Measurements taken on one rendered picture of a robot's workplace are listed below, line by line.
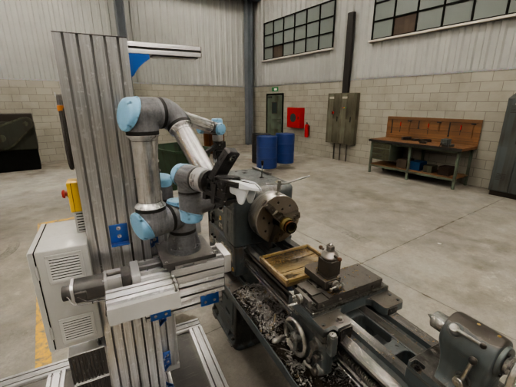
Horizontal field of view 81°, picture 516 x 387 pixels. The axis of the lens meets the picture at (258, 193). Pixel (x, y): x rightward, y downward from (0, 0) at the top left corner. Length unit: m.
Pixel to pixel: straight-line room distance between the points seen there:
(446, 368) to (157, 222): 1.10
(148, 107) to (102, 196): 0.48
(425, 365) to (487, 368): 0.22
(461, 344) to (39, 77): 11.41
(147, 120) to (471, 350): 1.24
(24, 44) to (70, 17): 1.51
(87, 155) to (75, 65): 0.33
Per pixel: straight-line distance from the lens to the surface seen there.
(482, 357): 1.16
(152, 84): 12.00
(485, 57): 8.28
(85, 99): 1.39
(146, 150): 1.18
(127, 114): 1.14
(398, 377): 1.37
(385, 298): 1.63
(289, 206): 1.93
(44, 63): 11.61
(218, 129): 1.93
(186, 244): 1.34
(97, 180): 1.41
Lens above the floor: 1.79
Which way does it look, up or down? 17 degrees down
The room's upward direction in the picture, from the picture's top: straight up
